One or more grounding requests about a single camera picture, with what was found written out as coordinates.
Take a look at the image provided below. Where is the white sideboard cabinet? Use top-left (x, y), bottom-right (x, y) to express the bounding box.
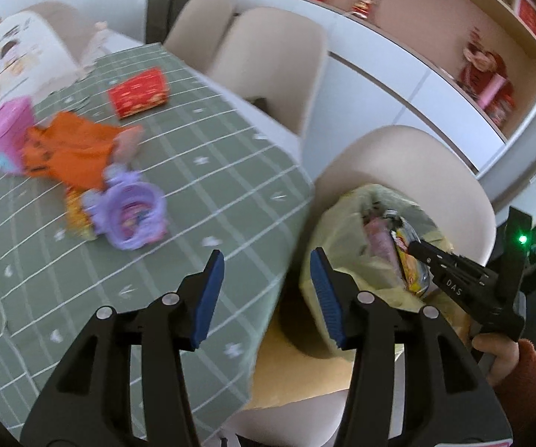
top-left (206, 0), bottom-right (512, 178)

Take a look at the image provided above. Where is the yellow snack wrapper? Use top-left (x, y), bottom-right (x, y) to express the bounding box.
top-left (390, 220), bottom-right (437, 298)

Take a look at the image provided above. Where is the pink paper cup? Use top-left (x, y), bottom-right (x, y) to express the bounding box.
top-left (0, 97), bottom-right (36, 176)

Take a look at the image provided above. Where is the pale yellow plastic bag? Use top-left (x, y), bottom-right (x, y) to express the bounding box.
top-left (298, 184), bottom-right (460, 351)

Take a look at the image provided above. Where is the red patterned box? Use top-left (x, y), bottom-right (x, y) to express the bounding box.
top-left (108, 67), bottom-right (169, 120)

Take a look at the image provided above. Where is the yellow and orange snack packet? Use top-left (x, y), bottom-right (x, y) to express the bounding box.
top-left (65, 190), bottom-right (102, 242)

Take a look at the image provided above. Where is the red seated doll figurine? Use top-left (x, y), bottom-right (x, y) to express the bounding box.
top-left (457, 29), bottom-right (517, 127)

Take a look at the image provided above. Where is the orange snack bag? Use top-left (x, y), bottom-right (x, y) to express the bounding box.
top-left (20, 111), bottom-right (144, 193)

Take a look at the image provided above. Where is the purple plastic toy container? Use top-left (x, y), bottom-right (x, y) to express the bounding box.
top-left (82, 165), bottom-right (169, 251)

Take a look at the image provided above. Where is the person's right forearm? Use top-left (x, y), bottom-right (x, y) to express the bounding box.
top-left (488, 337), bottom-right (536, 431)

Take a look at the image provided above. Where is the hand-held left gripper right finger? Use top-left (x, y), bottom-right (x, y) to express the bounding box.
top-left (309, 247), bottom-right (513, 447)

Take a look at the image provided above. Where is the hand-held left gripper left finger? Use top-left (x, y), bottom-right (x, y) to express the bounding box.
top-left (20, 249), bottom-right (226, 447)

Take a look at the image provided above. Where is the wooden wall shelf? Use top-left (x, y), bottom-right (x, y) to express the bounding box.
top-left (452, 0), bottom-right (536, 62)

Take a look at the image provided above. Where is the green checked tablecloth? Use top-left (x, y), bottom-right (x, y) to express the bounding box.
top-left (0, 42), bottom-right (316, 429)

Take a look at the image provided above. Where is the cartoon print food cover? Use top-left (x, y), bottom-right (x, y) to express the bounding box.
top-left (0, 2), bottom-right (88, 117)

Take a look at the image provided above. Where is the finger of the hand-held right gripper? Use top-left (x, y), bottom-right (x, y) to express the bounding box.
top-left (408, 240), bottom-right (500, 312)

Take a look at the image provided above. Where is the person's right hand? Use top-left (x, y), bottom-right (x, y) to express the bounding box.
top-left (470, 334), bottom-right (521, 386)

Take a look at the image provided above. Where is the beige dining chair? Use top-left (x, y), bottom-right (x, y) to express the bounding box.
top-left (224, 125), bottom-right (498, 447)
top-left (163, 0), bottom-right (239, 73)
top-left (209, 7), bottom-right (329, 139)

